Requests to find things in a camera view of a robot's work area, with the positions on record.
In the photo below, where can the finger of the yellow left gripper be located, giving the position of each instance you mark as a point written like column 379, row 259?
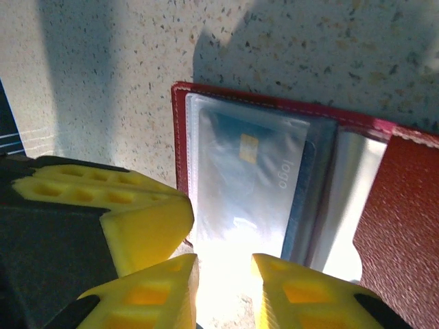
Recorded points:
column 147, row 233
column 103, row 174

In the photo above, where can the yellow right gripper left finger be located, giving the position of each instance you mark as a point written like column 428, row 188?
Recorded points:
column 154, row 301

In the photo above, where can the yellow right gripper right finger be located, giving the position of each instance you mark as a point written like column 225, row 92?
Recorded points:
column 302, row 301

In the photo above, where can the red leather card holder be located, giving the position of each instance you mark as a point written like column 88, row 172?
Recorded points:
column 398, row 205

